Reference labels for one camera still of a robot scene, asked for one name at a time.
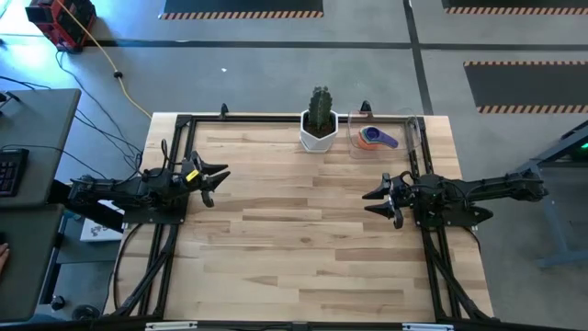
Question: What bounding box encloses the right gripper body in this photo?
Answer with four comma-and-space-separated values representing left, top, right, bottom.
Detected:
389, 173, 420, 230

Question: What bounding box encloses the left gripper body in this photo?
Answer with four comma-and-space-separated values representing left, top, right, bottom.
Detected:
172, 168, 216, 208

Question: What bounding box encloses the clear plastic basket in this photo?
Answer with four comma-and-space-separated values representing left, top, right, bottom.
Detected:
346, 108, 423, 161

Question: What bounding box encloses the white hexagonal plant pot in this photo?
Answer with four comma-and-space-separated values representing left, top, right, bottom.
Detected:
299, 108, 340, 154

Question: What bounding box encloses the white paper sheet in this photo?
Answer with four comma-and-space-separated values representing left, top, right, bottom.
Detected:
80, 200, 129, 244

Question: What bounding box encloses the green cactus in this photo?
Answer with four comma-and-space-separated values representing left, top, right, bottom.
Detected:
306, 86, 334, 132

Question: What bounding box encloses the grey table stand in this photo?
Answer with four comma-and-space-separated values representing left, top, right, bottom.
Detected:
504, 120, 588, 270

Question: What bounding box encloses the grey desk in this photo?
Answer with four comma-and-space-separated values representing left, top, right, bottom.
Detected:
0, 88, 83, 323

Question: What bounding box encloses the black hazard-striped floor mat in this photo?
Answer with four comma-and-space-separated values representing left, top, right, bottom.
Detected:
463, 61, 588, 115
441, 0, 588, 15
158, 0, 325, 20

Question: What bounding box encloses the black keyboard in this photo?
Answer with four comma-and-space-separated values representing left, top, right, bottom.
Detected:
0, 147, 30, 198

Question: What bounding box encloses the red equipment box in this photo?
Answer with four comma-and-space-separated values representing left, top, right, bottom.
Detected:
25, 0, 97, 52

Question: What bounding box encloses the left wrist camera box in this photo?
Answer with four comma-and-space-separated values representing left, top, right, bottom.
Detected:
182, 150, 206, 171

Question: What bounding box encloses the black aluminium table frame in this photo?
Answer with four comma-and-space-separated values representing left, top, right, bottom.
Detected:
103, 103, 500, 331

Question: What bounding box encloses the silver frame bracket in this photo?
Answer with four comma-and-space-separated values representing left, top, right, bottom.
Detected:
144, 321, 198, 331
401, 322, 455, 331

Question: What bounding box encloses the black floor cable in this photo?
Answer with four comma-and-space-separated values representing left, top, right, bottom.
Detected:
54, 50, 143, 157

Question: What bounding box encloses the yellow floor cable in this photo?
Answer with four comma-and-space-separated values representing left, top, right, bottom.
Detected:
57, 0, 153, 120

